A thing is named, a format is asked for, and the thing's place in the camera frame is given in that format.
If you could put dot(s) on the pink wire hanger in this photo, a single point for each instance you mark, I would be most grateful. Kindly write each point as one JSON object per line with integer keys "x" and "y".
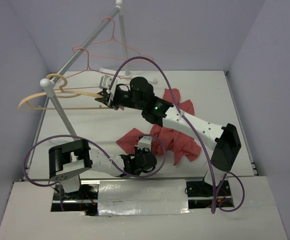
{"x": 89, "y": 69}
{"x": 114, "y": 40}

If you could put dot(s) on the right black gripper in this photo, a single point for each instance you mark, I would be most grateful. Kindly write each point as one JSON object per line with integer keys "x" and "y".
{"x": 104, "y": 101}

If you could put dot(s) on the red t shirt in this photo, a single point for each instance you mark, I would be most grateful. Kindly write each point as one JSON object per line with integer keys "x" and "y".
{"x": 177, "y": 142}

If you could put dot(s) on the pink wire hanger far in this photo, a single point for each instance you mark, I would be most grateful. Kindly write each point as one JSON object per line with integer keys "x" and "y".
{"x": 114, "y": 40}

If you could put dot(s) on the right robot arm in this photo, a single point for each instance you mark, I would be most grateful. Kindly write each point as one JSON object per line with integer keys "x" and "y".
{"x": 222, "y": 140}

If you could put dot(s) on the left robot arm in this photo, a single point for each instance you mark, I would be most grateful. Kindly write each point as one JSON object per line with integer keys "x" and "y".
{"x": 67, "y": 161}

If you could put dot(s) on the pink wire hanger near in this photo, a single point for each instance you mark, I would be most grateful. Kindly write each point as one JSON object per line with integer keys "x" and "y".
{"x": 89, "y": 69}

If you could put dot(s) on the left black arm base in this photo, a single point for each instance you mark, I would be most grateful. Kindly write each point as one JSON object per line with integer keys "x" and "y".
{"x": 85, "y": 200}

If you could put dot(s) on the white garment rack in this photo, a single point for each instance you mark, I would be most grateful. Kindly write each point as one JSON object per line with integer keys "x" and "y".
{"x": 89, "y": 41}

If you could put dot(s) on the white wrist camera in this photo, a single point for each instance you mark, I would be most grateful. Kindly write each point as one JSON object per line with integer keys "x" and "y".
{"x": 145, "y": 142}
{"x": 105, "y": 82}

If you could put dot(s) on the silver foil tape panel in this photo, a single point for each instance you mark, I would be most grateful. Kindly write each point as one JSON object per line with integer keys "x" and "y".
{"x": 142, "y": 198}

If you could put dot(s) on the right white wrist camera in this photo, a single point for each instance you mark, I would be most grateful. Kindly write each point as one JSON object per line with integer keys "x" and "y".
{"x": 105, "y": 82}

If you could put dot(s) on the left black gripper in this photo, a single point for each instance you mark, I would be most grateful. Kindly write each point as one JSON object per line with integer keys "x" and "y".
{"x": 144, "y": 150}

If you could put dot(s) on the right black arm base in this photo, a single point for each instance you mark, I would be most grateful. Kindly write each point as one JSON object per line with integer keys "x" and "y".
{"x": 197, "y": 189}

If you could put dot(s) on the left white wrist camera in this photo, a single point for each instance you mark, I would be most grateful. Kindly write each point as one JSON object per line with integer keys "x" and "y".
{"x": 145, "y": 142}

